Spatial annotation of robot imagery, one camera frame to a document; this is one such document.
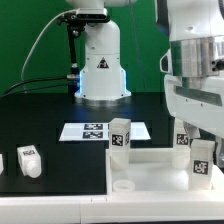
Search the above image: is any black camera on stand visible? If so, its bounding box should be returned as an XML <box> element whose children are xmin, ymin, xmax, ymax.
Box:
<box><xmin>57</xmin><ymin>8</ymin><xmax>110</xmax><ymax>24</ymax></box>

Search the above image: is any white L-shaped obstacle wall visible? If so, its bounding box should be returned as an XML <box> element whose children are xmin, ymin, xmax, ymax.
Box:
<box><xmin>0</xmin><ymin>167</ymin><xmax>224</xmax><ymax>224</ymax></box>

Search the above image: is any grey camera cable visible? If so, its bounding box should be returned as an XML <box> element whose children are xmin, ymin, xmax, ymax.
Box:
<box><xmin>20</xmin><ymin>10</ymin><xmax>77</xmax><ymax>82</ymax></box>

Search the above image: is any white square tabletop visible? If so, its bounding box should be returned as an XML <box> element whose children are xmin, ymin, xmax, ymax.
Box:
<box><xmin>104</xmin><ymin>146</ymin><xmax>224</xmax><ymax>196</ymax></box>

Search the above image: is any black cable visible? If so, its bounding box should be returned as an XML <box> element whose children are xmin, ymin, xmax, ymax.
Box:
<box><xmin>0</xmin><ymin>76</ymin><xmax>73</xmax><ymax>98</ymax></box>
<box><xmin>0</xmin><ymin>83</ymin><xmax>76</xmax><ymax>99</ymax></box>

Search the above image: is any black cable lower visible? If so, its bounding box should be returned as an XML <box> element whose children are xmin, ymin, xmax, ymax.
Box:
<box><xmin>0</xmin><ymin>83</ymin><xmax>76</xmax><ymax>99</ymax></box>

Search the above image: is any black camera stand pole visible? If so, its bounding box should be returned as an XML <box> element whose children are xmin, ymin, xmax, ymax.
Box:
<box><xmin>67</xmin><ymin>25</ymin><xmax>80</xmax><ymax>94</ymax></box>

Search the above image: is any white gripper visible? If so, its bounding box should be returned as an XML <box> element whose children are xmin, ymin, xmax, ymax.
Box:
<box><xmin>159</xmin><ymin>49</ymin><xmax>224</xmax><ymax>168</ymax></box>

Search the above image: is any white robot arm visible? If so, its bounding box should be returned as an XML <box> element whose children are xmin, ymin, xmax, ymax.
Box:
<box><xmin>66</xmin><ymin>0</ymin><xmax>224</xmax><ymax>167</ymax></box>

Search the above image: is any black cable upper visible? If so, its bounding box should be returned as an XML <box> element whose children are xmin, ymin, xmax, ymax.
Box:
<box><xmin>0</xmin><ymin>76</ymin><xmax>73</xmax><ymax>98</ymax></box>

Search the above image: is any white paper with markers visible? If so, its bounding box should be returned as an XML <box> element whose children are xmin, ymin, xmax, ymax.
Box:
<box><xmin>59</xmin><ymin>122</ymin><xmax>151</xmax><ymax>142</ymax></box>

